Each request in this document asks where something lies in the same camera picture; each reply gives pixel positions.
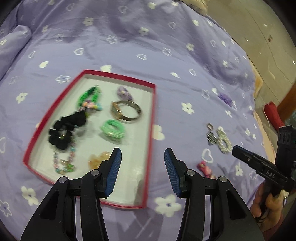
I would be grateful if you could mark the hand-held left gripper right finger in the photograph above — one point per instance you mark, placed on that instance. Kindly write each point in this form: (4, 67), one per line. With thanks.
(172, 173)

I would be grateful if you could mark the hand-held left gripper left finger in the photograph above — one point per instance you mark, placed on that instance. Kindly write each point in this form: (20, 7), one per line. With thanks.
(113, 171)

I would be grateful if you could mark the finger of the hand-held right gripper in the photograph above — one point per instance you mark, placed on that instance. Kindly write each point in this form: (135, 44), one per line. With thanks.
(254, 161)

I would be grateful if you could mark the amber hair claw clip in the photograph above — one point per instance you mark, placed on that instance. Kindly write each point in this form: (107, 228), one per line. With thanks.
(97, 160)

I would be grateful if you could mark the pink heart hair clip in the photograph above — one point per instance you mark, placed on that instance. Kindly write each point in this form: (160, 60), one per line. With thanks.
(204, 168)

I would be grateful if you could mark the red jewelry box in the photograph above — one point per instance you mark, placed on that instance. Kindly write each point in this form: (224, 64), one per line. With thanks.
(138, 111)

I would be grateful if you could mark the black scrunchie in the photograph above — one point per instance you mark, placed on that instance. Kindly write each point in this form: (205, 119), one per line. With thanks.
(57, 134)

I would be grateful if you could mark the person's right hand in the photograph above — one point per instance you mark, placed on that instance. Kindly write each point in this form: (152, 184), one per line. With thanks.
(261, 204)

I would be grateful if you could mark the red cloth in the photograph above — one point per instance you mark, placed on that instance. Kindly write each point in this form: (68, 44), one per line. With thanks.
(274, 113)

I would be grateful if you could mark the purple fabric flower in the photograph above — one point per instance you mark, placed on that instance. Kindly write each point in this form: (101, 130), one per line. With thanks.
(225, 98)

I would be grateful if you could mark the purple flower print blanket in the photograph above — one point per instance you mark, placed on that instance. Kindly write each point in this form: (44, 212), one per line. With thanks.
(138, 34)

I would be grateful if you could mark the purple flower print pillow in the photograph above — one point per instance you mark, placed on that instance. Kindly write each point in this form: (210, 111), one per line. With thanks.
(13, 46)

